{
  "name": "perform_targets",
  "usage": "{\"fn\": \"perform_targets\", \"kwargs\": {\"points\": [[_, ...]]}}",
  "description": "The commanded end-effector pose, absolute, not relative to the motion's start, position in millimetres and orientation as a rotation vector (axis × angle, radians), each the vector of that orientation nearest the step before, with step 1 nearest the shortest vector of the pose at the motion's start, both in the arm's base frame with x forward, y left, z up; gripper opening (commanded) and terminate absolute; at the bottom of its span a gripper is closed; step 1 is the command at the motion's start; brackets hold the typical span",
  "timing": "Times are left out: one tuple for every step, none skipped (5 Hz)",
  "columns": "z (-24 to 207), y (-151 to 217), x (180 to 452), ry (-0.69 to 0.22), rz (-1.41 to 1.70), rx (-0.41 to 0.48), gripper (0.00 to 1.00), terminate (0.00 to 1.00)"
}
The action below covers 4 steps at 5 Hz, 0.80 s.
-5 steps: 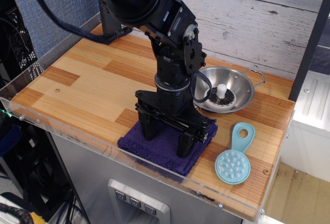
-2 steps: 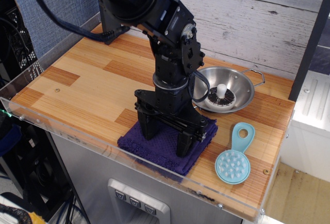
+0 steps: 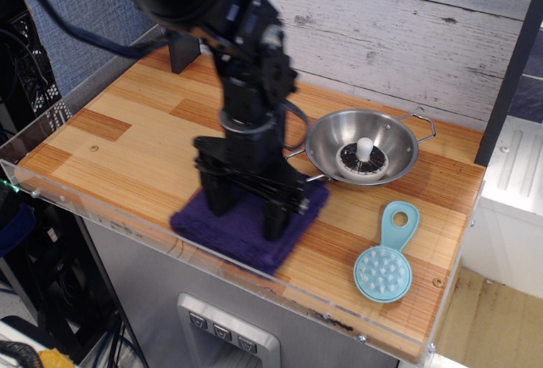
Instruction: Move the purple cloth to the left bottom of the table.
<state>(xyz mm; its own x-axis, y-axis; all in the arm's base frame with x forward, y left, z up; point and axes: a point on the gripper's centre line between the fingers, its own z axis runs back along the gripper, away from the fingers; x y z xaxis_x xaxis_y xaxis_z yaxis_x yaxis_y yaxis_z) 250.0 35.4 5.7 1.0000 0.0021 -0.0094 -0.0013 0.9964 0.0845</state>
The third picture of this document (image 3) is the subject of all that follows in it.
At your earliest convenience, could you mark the dark grey right post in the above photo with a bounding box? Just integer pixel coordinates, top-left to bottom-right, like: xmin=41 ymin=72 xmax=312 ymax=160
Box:
xmin=474 ymin=0 xmax=542 ymax=167

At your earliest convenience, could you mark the black milk crate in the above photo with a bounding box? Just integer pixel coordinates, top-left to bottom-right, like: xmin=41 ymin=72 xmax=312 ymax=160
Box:
xmin=1 ymin=11 xmax=61 ymax=142

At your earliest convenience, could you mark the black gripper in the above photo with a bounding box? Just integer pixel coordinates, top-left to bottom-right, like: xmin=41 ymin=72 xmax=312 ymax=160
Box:
xmin=193 ymin=124 xmax=309 ymax=241

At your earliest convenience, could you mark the dark grey post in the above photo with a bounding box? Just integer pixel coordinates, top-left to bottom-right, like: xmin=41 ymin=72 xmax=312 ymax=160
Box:
xmin=168 ymin=34 xmax=201 ymax=74
xmin=474 ymin=0 xmax=542 ymax=167

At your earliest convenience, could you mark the purple cloth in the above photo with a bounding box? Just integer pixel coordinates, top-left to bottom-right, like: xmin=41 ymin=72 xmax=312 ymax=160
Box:
xmin=171 ymin=181 xmax=329 ymax=275

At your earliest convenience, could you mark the steel bowl with handles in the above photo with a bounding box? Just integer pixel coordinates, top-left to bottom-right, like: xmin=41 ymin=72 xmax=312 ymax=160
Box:
xmin=286 ymin=109 xmax=437 ymax=190

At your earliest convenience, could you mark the dark grey left post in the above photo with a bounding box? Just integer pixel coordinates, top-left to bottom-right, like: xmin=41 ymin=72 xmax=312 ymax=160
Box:
xmin=168 ymin=34 xmax=201 ymax=74

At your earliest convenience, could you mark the clear acrylic table guard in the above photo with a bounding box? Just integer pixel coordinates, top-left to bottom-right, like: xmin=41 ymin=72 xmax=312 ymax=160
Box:
xmin=2 ymin=50 xmax=484 ymax=367

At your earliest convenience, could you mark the silver dispenser panel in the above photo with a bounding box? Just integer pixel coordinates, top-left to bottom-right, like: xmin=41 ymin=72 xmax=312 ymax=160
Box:
xmin=176 ymin=293 xmax=282 ymax=367

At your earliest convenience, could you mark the light blue scrubber brush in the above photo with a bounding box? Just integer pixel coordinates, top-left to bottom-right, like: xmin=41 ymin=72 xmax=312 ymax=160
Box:
xmin=353 ymin=201 xmax=420 ymax=304

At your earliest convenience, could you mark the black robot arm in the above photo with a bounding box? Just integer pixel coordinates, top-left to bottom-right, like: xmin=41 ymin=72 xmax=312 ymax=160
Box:
xmin=38 ymin=0 xmax=307 ymax=241

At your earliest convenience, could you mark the white cabinet at right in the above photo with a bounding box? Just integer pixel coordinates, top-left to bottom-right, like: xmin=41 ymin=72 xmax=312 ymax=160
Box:
xmin=461 ymin=116 xmax=542 ymax=298

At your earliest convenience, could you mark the white toy mushroom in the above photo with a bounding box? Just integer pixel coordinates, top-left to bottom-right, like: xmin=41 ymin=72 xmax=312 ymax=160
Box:
xmin=335 ymin=137 xmax=389 ymax=183

